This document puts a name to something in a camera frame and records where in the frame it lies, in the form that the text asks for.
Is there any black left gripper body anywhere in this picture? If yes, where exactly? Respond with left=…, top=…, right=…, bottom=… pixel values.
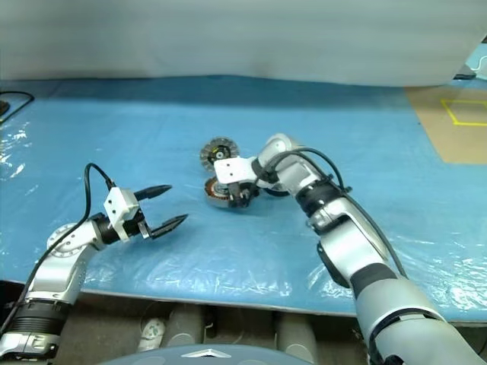
left=122, top=207, right=154, bottom=240

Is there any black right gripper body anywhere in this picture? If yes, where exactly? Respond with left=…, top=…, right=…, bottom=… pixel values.
left=240, top=182, right=264, bottom=203

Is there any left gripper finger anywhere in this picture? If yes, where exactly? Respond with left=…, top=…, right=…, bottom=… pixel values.
left=150, top=213, right=190, bottom=240
left=133, top=184, right=173, bottom=203

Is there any motor housing with copper windings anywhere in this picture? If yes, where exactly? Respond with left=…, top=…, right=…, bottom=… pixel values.
left=203, top=176, right=245, bottom=210

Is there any silver spoked rotor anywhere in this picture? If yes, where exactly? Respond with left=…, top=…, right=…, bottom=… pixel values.
left=199, top=137, right=240, bottom=167

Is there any blue table mat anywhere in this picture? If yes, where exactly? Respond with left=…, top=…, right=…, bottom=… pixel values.
left=0, top=74, right=487, bottom=317

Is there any grey rounded cylinder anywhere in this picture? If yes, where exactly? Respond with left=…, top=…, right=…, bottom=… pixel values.
left=275, top=313, right=319, bottom=363
left=165, top=303, right=207, bottom=348

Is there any white object with holes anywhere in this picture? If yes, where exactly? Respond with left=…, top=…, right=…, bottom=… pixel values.
left=137, top=318, right=167, bottom=353

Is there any grey dome with silver emblem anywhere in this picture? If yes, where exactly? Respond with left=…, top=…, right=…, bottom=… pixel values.
left=95, top=343, right=325, bottom=365

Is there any white backdrop sheet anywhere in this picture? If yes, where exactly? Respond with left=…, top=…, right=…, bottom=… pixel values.
left=0, top=0, right=487, bottom=90

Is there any brown cardboard sheet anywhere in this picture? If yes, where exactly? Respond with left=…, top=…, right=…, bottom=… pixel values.
left=403, top=85, right=487, bottom=166

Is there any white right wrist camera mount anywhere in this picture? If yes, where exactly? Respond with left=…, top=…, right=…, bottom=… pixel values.
left=214, top=157, right=255, bottom=186

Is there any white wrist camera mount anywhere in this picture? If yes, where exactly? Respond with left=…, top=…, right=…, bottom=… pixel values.
left=214, top=157, right=255, bottom=186
left=103, top=186, right=140, bottom=243

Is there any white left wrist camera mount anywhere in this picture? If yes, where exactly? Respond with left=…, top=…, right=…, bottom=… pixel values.
left=103, top=186, right=140, bottom=243

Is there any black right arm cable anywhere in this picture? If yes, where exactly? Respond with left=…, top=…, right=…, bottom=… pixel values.
left=258, top=147, right=409, bottom=281

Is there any thin black cable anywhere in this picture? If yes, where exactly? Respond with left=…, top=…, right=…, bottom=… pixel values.
left=0, top=90, right=36, bottom=123

